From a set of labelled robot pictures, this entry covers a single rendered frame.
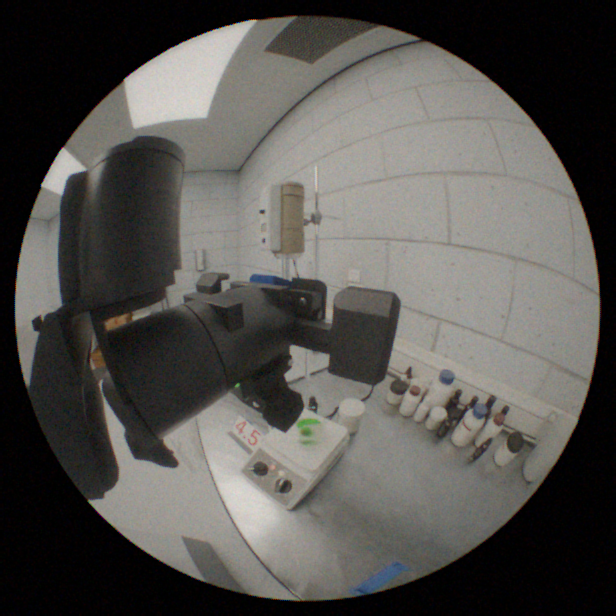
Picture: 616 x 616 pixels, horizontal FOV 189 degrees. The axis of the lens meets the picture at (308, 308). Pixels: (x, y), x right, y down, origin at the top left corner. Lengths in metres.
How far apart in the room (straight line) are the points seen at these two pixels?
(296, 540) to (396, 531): 0.17
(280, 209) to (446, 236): 0.48
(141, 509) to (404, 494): 0.54
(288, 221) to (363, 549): 0.78
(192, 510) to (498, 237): 0.91
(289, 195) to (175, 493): 0.80
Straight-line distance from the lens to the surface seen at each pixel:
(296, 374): 0.66
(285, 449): 0.37
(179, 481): 0.49
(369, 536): 0.42
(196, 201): 2.65
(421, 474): 0.49
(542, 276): 0.61
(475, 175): 0.65
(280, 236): 0.56
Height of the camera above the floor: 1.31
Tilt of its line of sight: 18 degrees down
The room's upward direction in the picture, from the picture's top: straight up
